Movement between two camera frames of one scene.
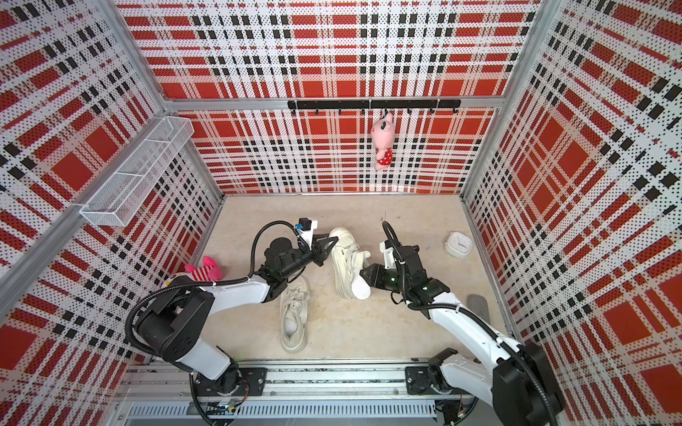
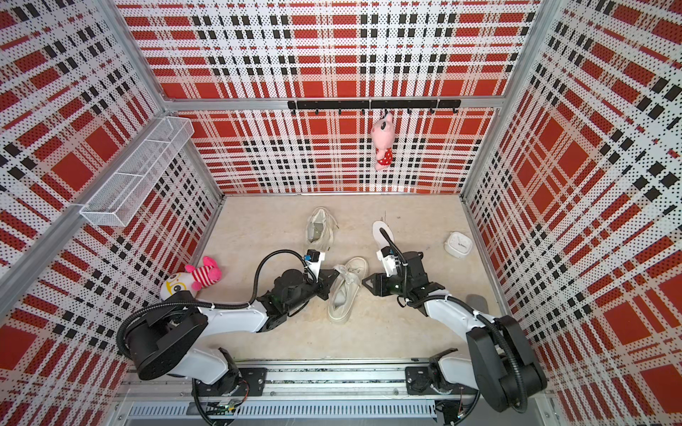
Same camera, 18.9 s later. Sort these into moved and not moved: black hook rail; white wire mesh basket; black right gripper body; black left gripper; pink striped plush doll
Moved: black left gripper
Not moved: white wire mesh basket; pink striped plush doll; black right gripper body; black hook rail
